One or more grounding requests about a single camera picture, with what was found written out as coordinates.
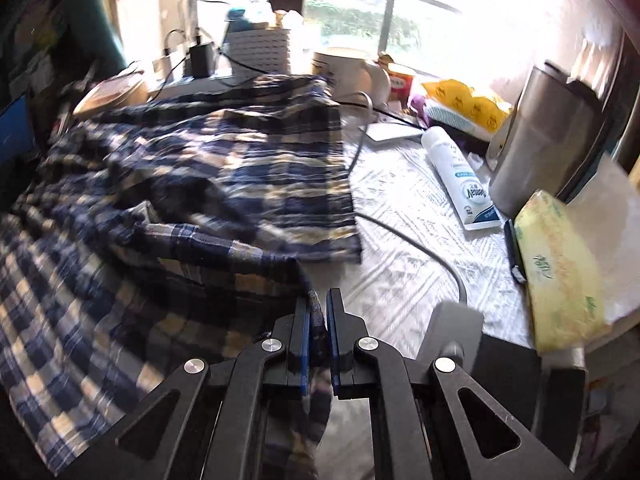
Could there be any purple soft item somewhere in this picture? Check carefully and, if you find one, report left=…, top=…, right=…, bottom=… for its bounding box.
left=409, top=95, right=431, bottom=128

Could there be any black charger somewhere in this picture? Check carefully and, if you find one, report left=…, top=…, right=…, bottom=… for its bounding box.
left=187, top=42, right=216, bottom=79

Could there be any blue plaid shirt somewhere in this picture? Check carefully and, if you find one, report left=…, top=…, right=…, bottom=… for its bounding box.
left=0, top=74, right=363, bottom=480

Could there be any white lotion tube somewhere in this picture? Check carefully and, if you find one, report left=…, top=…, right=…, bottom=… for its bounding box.
left=420, top=126, right=502, bottom=232

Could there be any steel kettle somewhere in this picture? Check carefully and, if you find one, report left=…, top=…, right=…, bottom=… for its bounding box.
left=487, top=62, right=611, bottom=218

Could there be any white slotted basket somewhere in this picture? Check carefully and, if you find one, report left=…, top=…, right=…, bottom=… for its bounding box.
left=220, top=27, right=292, bottom=86

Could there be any yellow wipes pack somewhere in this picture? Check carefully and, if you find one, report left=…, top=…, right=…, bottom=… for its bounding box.
left=420, top=79, right=513, bottom=133

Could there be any beige round container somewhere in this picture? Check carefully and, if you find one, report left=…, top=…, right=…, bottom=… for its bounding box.
left=72, top=76, right=151, bottom=121

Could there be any teal board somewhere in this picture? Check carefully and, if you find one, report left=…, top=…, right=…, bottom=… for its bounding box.
left=65, top=0, right=126, bottom=76

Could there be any grey cable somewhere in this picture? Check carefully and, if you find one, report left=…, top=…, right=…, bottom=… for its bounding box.
left=345, top=92, right=468, bottom=306

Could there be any white power strip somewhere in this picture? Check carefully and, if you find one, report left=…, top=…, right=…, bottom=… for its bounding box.
left=150, top=72, right=236, bottom=103

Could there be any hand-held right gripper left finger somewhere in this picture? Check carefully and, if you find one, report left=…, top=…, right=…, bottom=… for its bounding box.
left=60, top=297, right=313, bottom=480

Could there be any white wipes pack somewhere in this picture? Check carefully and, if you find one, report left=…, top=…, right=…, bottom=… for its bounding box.
left=429, top=105, right=501, bottom=142

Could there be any flat white box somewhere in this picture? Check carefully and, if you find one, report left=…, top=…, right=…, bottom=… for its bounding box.
left=364, top=122, right=426, bottom=145

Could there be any yellow-green tissue pack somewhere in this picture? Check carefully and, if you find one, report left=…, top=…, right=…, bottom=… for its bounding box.
left=514, top=190, right=613, bottom=353

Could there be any black laptop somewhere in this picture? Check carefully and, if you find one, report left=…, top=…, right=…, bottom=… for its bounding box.
left=470, top=332, right=586, bottom=466

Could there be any red can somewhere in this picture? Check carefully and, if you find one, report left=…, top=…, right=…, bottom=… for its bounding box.
left=387, top=63, right=417, bottom=103

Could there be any white ceramic pot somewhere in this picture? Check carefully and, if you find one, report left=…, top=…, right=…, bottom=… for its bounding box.
left=311, top=47, right=392, bottom=106

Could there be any black window railing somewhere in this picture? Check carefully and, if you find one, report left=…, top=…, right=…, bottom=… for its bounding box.
left=187, top=0, right=461, bottom=61

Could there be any black phone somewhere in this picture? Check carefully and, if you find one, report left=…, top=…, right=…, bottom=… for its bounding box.
left=503, top=218, right=528, bottom=285

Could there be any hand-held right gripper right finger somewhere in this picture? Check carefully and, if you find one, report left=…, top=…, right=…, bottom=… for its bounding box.
left=326, top=287, right=576, bottom=480

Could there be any white plastic bag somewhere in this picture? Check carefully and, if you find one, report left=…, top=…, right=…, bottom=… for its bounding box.
left=565, top=152, right=640, bottom=326

